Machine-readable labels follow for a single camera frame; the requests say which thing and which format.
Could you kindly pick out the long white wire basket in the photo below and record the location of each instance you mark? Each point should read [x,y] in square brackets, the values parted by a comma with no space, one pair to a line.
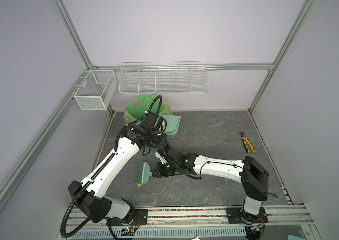
[163,78]

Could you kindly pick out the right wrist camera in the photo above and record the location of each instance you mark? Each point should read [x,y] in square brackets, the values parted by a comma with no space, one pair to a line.
[162,160]

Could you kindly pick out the green trash bin with bag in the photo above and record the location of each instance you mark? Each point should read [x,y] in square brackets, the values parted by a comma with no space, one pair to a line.
[138,108]

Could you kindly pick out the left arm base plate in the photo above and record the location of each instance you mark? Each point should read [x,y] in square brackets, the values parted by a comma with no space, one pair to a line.
[138,217]

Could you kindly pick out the green plastic dustpan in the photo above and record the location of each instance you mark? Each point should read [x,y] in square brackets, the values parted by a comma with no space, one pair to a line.
[173,122]

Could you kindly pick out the aluminium front rail frame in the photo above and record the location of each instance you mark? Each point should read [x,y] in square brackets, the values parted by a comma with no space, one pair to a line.
[205,221]

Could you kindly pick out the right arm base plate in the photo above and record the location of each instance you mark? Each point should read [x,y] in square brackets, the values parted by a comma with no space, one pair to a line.
[237,215]

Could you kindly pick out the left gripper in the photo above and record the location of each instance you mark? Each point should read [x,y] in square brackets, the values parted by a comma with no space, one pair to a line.
[164,138]

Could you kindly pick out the small white mesh basket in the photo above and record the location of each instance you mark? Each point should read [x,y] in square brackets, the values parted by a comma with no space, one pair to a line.
[96,90]

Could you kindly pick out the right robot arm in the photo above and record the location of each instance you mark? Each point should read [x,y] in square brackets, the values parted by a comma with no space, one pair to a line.
[248,172]

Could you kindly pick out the green hand brush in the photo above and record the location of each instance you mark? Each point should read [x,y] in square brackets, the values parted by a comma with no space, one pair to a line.
[143,173]

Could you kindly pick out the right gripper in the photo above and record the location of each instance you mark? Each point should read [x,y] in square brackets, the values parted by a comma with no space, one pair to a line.
[160,173]

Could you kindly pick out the yellow black small tool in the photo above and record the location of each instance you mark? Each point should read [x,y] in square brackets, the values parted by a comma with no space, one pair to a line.
[246,143]

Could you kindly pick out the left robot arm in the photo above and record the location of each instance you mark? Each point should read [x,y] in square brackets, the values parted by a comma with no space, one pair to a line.
[89,195]

